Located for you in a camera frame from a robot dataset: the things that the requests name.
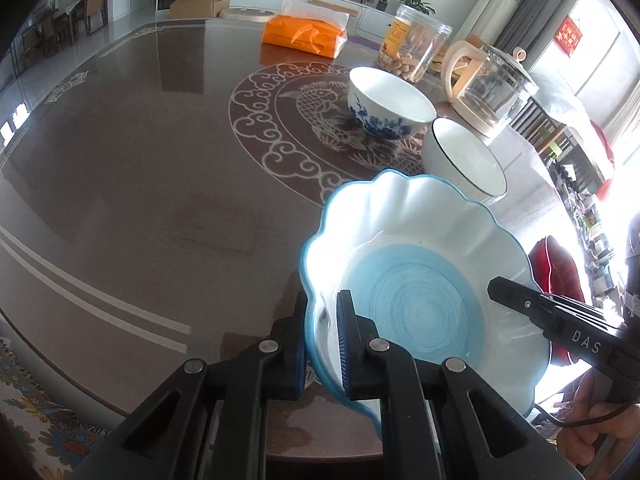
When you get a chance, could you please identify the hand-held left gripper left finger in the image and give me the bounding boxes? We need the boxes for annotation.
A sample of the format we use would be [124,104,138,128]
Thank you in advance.
[75,290,308,480]

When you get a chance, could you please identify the red cushion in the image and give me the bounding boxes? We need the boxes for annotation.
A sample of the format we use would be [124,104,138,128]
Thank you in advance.
[597,130,616,201]

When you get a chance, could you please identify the brown cardboard box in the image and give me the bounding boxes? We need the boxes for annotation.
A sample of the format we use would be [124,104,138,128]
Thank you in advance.
[169,0,231,20]

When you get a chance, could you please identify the white pillow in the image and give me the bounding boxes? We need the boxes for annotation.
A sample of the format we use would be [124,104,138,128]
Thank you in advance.
[540,80,596,126]

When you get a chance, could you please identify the round beige tray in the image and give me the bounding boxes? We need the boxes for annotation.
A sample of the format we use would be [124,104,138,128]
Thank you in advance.
[220,7,278,23]

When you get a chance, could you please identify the white bowl blue floral print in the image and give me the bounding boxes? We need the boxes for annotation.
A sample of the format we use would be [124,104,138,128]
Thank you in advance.
[347,66,437,140]

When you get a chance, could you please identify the blue scalloped ceramic bowl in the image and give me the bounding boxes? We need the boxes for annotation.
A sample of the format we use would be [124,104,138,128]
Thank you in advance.
[298,167,561,418]

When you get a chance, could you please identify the orange tissue pack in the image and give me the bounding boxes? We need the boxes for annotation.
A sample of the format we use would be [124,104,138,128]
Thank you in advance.
[262,0,350,59]

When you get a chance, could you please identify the black cable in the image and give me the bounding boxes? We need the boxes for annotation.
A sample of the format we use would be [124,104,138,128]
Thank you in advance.
[532,402,631,428]

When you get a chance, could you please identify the glass kettle beige handle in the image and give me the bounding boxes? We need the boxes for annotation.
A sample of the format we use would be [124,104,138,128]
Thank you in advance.
[440,40,541,140]

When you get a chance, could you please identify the red flower-shaped plate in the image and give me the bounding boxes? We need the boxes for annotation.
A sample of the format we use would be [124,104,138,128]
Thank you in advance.
[529,237,586,366]

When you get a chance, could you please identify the floral patterned cloth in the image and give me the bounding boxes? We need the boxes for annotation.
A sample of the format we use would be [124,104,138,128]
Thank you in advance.
[0,345,108,480]

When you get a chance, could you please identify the wooden dining chairs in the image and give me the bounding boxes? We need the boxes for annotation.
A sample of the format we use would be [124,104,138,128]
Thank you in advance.
[70,0,108,36]

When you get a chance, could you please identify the white standing air conditioner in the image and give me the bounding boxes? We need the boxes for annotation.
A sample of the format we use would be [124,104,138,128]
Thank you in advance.
[460,0,528,48]

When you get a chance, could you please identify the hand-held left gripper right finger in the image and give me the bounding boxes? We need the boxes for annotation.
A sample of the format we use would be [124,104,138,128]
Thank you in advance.
[336,290,586,480]

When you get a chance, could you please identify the clear plastic snack jar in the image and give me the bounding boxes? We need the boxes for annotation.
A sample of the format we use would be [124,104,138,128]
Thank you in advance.
[376,4,453,83]

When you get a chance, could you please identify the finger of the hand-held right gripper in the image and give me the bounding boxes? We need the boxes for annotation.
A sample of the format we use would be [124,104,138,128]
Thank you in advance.
[487,276,621,376]

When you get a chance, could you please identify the person's right hand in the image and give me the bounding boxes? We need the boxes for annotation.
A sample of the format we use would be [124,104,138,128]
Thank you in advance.
[556,370,640,480]

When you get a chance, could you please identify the red wall hanging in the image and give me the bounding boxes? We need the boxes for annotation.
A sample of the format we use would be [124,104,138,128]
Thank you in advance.
[554,16,585,56]

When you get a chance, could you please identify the grey curtain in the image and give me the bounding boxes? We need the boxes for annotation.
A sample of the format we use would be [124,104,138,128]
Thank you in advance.
[495,0,576,61]

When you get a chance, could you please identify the white ribbed bowl dark rim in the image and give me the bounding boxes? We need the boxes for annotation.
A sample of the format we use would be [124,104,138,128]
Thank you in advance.
[422,117,508,206]

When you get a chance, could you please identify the dark slatted wooden chair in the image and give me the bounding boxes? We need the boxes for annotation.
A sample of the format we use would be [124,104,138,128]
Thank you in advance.
[510,100,571,161]

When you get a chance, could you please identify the row of bottles and jars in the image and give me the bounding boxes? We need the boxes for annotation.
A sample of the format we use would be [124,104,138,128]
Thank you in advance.
[547,160,621,301]

